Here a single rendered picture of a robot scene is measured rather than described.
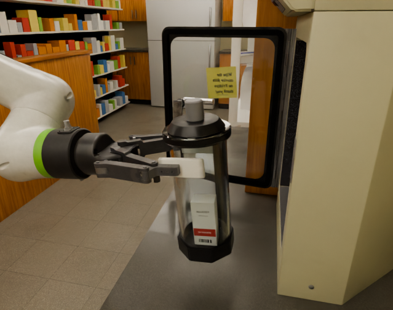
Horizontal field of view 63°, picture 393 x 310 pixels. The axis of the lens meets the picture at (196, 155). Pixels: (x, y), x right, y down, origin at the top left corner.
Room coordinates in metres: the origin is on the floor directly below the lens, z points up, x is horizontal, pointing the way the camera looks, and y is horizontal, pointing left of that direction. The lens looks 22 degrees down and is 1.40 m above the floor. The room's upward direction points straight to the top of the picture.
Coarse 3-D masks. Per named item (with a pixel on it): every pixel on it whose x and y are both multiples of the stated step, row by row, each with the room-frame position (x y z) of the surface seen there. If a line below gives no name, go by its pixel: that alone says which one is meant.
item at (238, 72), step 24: (192, 48) 0.82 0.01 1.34; (216, 48) 0.80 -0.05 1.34; (240, 48) 0.78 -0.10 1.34; (264, 48) 0.76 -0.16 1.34; (192, 72) 0.82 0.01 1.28; (216, 72) 0.80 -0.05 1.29; (240, 72) 0.78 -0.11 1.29; (264, 72) 0.76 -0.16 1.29; (192, 96) 0.82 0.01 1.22; (216, 96) 0.80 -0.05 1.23; (240, 96) 0.78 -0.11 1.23; (264, 96) 0.76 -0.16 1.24; (240, 120) 0.77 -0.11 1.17; (264, 120) 0.75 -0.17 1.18; (240, 144) 0.77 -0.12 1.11; (264, 144) 0.75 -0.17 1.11; (240, 168) 0.77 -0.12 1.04
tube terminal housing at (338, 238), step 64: (320, 0) 0.44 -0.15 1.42; (384, 0) 0.42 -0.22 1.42; (320, 64) 0.43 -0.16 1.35; (384, 64) 0.42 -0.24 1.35; (320, 128) 0.43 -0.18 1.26; (384, 128) 0.41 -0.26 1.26; (320, 192) 0.43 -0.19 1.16; (384, 192) 0.44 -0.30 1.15; (320, 256) 0.42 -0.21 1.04; (384, 256) 0.47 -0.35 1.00
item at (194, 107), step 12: (192, 108) 0.46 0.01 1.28; (180, 120) 0.48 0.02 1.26; (192, 120) 0.46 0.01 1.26; (204, 120) 0.46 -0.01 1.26; (216, 120) 0.46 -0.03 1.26; (168, 132) 0.46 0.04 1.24; (180, 132) 0.44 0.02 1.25; (192, 132) 0.43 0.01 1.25; (204, 132) 0.43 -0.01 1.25; (216, 132) 0.44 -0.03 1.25
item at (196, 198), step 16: (224, 128) 0.46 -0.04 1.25; (224, 144) 0.46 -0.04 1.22; (208, 160) 0.43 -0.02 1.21; (224, 160) 0.45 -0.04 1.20; (208, 176) 0.43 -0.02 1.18; (224, 176) 0.45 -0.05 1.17; (176, 192) 0.46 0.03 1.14; (192, 192) 0.43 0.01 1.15; (208, 192) 0.43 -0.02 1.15; (224, 192) 0.45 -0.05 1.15; (192, 208) 0.43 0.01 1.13; (208, 208) 0.43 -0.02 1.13; (224, 208) 0.45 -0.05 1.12; (192, 224) 0.44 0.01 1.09; (208, 224) 0.43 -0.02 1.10; (224, 224) 0.45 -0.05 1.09; (192, 240) 0.44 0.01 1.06; (208, 240) 0.43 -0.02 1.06; (224, 240) 0.44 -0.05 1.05
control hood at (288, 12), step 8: (280, 0) 0.49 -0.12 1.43; (288, 0) 0.44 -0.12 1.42; (296, 0) 0.44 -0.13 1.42; (304, 0) 0.44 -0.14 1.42; (312, 0) 0.44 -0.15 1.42; (288, 8) 0.47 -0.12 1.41; (296, 8) 0.44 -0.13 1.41; (304, 8) 0.44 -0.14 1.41; (312, 8) 0.44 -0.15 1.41; (288, 16) 0.71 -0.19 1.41; (296, 16) 0.71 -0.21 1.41
